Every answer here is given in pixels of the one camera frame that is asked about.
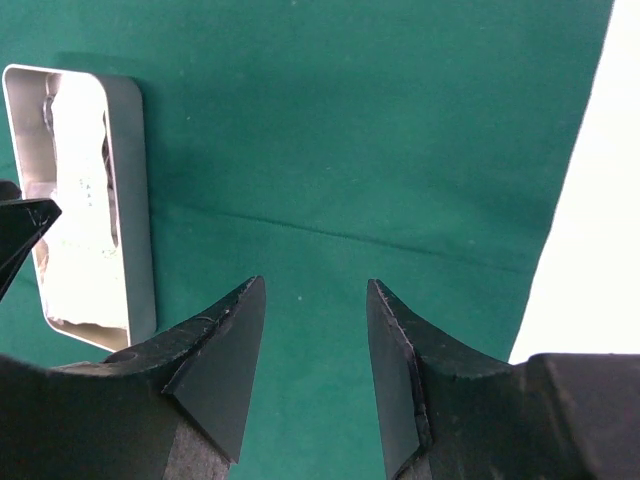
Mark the dark green surgical cloth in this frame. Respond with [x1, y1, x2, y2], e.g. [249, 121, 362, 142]
[1, 1, 612, 479]

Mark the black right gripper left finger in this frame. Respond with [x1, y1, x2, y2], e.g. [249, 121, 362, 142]
[1, 276, 266, 479]

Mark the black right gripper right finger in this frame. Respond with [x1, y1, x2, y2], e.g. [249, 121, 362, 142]
[366, 279, 639, 479]

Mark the white gauze packet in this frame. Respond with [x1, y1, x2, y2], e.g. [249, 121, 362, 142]
[42, 74, 127, 329]

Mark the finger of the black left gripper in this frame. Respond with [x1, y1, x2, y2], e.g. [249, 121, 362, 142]
[0, 179, 61, 298]

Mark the metal surgical kit tray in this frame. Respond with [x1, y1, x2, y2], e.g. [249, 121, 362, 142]
[2, 64, 157, 352]

